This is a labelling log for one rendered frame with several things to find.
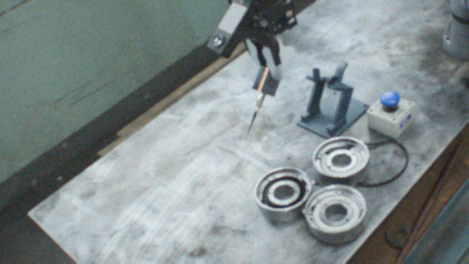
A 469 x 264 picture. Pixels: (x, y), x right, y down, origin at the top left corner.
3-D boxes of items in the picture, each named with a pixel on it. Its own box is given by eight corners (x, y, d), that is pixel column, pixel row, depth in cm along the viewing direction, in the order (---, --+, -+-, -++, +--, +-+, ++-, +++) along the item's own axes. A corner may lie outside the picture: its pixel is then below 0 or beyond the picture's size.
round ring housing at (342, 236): (373, 203, 100) (371, 188, 98) (360, 251, 93) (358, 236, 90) (317, 196, 104) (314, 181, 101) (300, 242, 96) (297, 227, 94)
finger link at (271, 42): (287, 64, 104) (271, 22, 100) (280, 68, 104) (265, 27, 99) (271, 59, 108) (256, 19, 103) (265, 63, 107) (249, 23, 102)
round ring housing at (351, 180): (355, 198, 102) (354, 182, 99) (305, 182, 107) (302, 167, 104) (379, 159, 108) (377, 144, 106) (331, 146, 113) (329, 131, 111)
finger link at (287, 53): (306, 71, 110) (291, 30, 105) (284, 88, 107) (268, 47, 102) (295, 68, 112) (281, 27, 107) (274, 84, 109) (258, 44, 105)
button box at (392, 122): (397, 139, 112) (395, 121, 109) (367, 127, 116) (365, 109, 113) (418, 116, 116) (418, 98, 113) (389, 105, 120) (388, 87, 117)
